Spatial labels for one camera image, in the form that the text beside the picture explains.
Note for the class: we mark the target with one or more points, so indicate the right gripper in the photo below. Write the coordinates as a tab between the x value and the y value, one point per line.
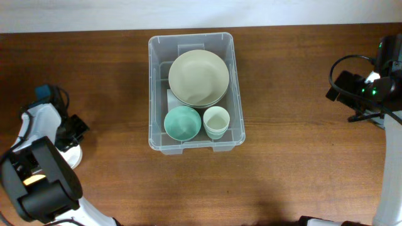
353	82

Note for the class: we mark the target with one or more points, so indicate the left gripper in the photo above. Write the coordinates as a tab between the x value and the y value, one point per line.
65	144

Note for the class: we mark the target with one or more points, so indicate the white small bowl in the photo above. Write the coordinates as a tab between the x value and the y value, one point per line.
73	156

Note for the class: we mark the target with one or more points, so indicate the mint green small bowl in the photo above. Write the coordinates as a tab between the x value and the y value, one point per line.
182	123

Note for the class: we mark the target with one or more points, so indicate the cream cup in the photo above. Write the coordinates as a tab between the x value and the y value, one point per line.
216	117

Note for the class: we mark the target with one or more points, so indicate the beige bowl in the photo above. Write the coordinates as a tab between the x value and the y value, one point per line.
198	77

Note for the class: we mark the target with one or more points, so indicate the mint green cup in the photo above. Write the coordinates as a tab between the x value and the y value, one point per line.
215	136

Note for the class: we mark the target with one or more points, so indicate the yellow small bowl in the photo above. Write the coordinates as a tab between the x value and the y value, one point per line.
33	179

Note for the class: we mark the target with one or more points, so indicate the grey cup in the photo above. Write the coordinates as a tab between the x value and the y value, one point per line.
215	131

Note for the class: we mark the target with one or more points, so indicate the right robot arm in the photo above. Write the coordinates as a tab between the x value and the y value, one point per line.
377	98

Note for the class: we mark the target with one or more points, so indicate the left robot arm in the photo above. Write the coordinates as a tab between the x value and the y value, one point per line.
37	171

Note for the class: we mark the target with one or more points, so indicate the white label in bin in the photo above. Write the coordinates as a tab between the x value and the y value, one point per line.
172	100

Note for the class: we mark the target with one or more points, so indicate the clear plastic storage bin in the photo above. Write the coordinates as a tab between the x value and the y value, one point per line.
162	52

